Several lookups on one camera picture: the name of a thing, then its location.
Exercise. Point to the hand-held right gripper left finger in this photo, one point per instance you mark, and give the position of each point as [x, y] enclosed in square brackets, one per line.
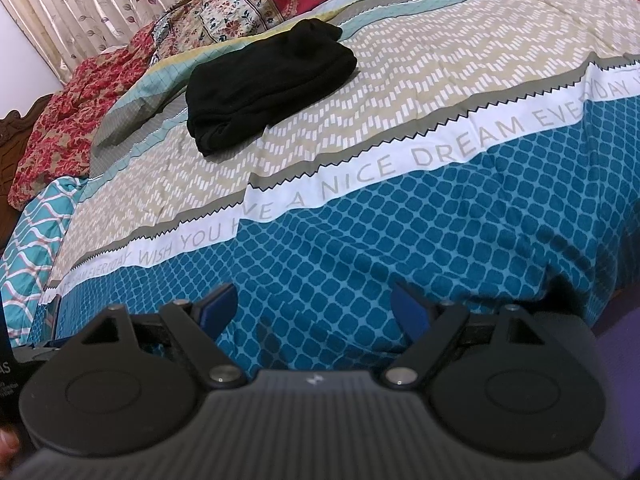
[216, 310]

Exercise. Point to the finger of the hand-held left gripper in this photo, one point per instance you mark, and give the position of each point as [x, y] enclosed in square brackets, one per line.
[55, 317]

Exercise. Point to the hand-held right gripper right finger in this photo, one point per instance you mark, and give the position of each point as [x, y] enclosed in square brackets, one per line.
[410, 312]

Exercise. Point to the black pants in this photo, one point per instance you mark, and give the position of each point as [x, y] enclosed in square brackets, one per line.
[265, 90]

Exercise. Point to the person's left hand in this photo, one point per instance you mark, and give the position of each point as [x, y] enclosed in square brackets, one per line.
[7, 432]

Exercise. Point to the teal wavy patterned cloth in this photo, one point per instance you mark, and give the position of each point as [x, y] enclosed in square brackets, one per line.
[30, 265]

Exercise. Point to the patterned bedsheet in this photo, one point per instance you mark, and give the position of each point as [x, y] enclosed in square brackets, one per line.
[400, 185]

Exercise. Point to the carved wooden headboard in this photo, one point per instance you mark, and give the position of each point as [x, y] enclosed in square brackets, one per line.
[20, 140]

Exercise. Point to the red floral blanket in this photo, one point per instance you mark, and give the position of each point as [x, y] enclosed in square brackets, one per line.
[65, 125]

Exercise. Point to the purple clothing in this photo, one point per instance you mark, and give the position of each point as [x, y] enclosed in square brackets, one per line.
[620, 385]

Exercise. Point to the floral patterned pillow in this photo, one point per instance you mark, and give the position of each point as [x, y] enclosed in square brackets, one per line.
[225, 10]

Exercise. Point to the leaf print curtain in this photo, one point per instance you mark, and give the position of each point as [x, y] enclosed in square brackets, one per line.
[90, 5]

